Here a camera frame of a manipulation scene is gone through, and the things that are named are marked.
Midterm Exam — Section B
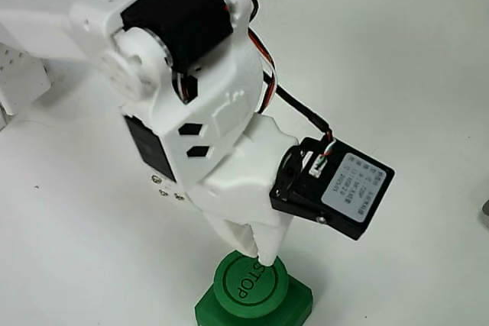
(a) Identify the green stop button cap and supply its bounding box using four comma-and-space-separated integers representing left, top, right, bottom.
212, 250, 290, 318

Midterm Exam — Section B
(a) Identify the green stop button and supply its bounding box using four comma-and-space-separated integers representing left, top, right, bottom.
193, 278, 315, 326

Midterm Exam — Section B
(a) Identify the black camera module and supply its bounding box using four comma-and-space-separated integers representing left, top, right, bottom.
269, 135, 396, 242

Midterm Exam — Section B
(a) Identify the black camera cable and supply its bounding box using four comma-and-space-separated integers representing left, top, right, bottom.
246, 0, 335, 144

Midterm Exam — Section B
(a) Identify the red white servo wire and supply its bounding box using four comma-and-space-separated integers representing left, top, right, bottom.
246, 27, 279, 113

